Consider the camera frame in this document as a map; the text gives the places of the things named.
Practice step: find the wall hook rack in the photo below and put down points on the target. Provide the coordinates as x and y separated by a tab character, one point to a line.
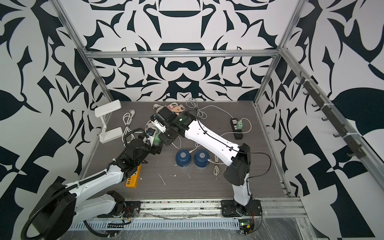
333	115

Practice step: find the plush doll pink shirt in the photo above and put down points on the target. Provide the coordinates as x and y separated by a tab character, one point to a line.
175	108

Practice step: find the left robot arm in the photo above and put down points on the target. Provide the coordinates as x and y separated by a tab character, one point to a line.
63	206

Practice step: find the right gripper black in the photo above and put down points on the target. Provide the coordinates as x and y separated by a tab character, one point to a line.
165	139

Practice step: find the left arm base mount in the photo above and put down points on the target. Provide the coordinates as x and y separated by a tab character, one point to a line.
127	209

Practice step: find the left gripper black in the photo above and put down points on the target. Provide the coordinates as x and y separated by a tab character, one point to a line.
155	149

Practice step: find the white desk lamp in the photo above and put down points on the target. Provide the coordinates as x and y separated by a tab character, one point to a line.
103	113

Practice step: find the black power strip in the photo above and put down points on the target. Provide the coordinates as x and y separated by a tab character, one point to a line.
237	134

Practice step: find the orange power strip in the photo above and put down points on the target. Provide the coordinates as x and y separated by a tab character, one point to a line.
132	182

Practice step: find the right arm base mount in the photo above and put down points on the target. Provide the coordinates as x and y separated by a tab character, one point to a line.
232	209

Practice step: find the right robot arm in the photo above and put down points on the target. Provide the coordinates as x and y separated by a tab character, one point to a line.
234	156

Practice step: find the green adapter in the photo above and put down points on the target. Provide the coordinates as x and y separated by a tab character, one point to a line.
239	125

